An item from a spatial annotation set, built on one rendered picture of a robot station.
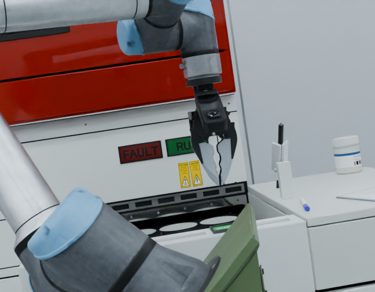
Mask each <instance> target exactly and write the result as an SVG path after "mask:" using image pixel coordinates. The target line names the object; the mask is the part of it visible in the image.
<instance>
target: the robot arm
mask: <svg viewBox="0 0 375 292"><path fill-rule="evenodd" d="M109 21H118V23H117V40H118V43H119V46H120V48H121V50H122V52H123V53H124V54H126V55H129V56H130V55H139V54H141V55H145V54H151V53H160V52H170V51H175V50H180V53H181V59H182V62H183V64H180V65H179V67H180V69H184V71H183V73H184V78H185V79H188V81H186V87H192V88H193V90H194V97H195V103H196V110H195V111H192V112H188V118H189V125H190V129H189V130H190V134H191V136H190V143H191V146H192V148H193V151H194V152H195V154H196V155H197V157H198V158H199V160H200V162H201V164H202V166H203V168H204V169H205V171H206V172H207V174H208V176H209V177H210V179H211V180H212V181H213V182H214V183H215V184H216V185H217V186H220V185H223V184H224V182H225V181H226V179H227V177H228V174H229V171H230V168H231V164H232V161H233V158H234V153H235V150H236V146H237V132H236V130H235V126H234V125H235V122H231V121H230V119H229V115H230V112H228V111H227V109H226V107H223V104H222V101H221V99H220V96H219V93H218V90H217V89H214V87H213V83H219V82H222V76H221V75H219V74H221V73H222V67H221V62H220V54H219V50H218V42H217V37H216V29H215V18H214V13H213V10H212V6H211V2H210V0H0V33H4V32H15V31H26V30H37V29H43V28H54V27H65V26H71V25H82V24H93V23H103V22H109ZM210 136H219V137H220V138H221V141H220V142H218V143H217V145H216V150H217V152H218V154H219V157H220V160H219V167H220V173H219V175H218V173H217V171H216V163H215V162H214V159H213V155H214V147H213V145H211V144H209V143H206V142H205V141H207V140H208V139H209V137H210ZM203 137H204V139H203ZM204 140H205V141H204ZM0 211H1V213H2V214H3V216H4V217H5V219H6V221H7V222H8V224H9V225H10V227H11V229H12V230H13V232H14V233H15V235H16V240H15V243H14V248H13V250H14V252H15V253H16V255H17V256H18V258H19V260H20V261H21V263H22V264H23V266H24V268H25V269H26V271H27V272H28V274H29V275H28V280H29V284H30V288H31V290H32V292H199V290H200V289H201V287H202V285H203V283H204V282H205V280H206V278H207V276H208V274H209V271H210V268H211V267H209V266H208V265H207V264H206V263H204V262H203V261H202V260H199V259H197V258H194V257H191V256H189V255H186V254H183V253H180V252H177V251H174V250H171V249H168V248H166V247H163V246H161V245H160V244H158V243H157V242H156V241H154V240H153V239H152V238H150V237H149V236H148V235H147V234H145V233H144V232H142V231H141V230H140V229H138V228H137V227H136V226H135V225H133V224H132V223H131V222H129V221H128V220H127V219H125V218H124V217H123V216H121V215H120V214H119V213H117V212H116V211H115V210H114V209H112V208H111V207H109V206H108V205H107V204H106V203H104V202H103V201H102V199H101V198H100V197H99V196H97V195H93V194H92V193H90V192H89V191H87V190H86V189H84V188H75V189H74V190H72V191H71V192H70V193H69V194H68V195H67V197H66V198H65V199H64V200H63V201H62V202H61V203H60V202H59V200H58V199H57V197H56V196H55V194H54V193H53V191H52V190H51V188H50V187H49V185H48V183H47V182H46V180H45V179H44V178H43V176H42V175H41V173H40V171H39V170H38V168H37V167H36V166H35V164H34V162H33V161H32V159H31V158H30V156H29V155H28V153H27V152H26V150H25V149H24V147H23V146H22V144H21V142H20V141H19V140H18V138H17V137H16V135H15V134H14V132H13V130H12V129H11V128H10V126H9V125H8V123H7V121H6V120H5V118H4V117H3V115H2V114H1V112H0Z"/></svg>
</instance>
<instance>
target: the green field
mask: <svg viewBox="0 0 375 292"><path fill-rule="evenodd" d="M167 147H168V154H169V155H175V154H182V153H187V152H194V151H193V148H192V146H191V143H190V137H188V138H181V139H176V140H169V141H167Z"/></svg>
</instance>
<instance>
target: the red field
mask: <svg viewBox="0 0 375 292"><path fill-rule="evenodd" d="M119 149H120V156H121V161H122V162H129V161H134V160H141V159H148V158H155V157H160V156H161V150H160V142H157V143H150V144H142V145H135V146H130V147H123V148H119Z"/></svg>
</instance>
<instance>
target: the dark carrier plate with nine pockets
mask: <svg viewBox="0 0 375 292"><path fill-rule="evenodd" d="M238 215H239V214H227V215H222V216H216V217H223V216H236V217H238ZM209 218H215V217H209ZM209 218H202V219H198V220H191V221H184V222H177V223H173V224H179V223H185V222H195V223H197V225H196V226H194V227H191V228H186V229H181V230H176V231H160V228H162V227H165V226H168V225H172V224H166V225H159V226H155V227H148V228H141V229H155V230H156V232H154V233H152V234H148V236H149V237H150V238H154V237H158V236H164V235H172V234H176V233H182V232H189V231H196V230H201V229H207V228H209V227H210V226H214V225H221V224H228V223H233V222H234V220H233V221H229V222H223V223H219V224H201V223H200V222H201V221H203V220H207V219H209Z"/></svg>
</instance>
